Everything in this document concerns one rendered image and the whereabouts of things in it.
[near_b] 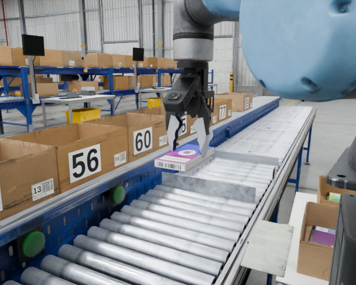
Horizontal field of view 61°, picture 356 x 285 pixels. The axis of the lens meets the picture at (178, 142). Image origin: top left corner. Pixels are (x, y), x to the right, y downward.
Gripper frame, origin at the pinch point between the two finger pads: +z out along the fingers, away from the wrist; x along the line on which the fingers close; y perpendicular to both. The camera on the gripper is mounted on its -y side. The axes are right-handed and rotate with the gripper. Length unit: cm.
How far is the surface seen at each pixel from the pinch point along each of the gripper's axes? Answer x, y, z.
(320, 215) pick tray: -28, 48, 29
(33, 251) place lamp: 42, -12, 32
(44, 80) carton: 934, 699, -16
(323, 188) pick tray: -27, 79, 29
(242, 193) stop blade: 4, 62, 31
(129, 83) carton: 498, 631, -10
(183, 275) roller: 3.1, 5.6, 36.4
